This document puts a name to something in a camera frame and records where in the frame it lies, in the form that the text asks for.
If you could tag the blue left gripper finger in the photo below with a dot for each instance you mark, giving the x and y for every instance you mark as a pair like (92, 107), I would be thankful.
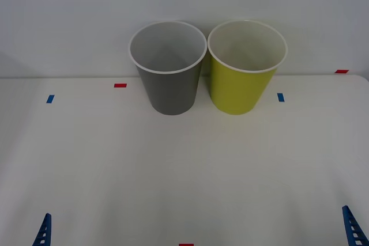
(43, 233)

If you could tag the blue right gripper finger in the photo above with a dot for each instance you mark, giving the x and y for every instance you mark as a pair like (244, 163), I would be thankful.
(353, 228)

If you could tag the yellow-green plastic waste bin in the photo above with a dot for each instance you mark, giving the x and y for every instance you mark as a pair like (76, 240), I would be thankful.
(236, 90)

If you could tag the grey plastic waste bin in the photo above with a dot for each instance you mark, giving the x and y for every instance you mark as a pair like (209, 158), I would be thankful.
(170, 93)

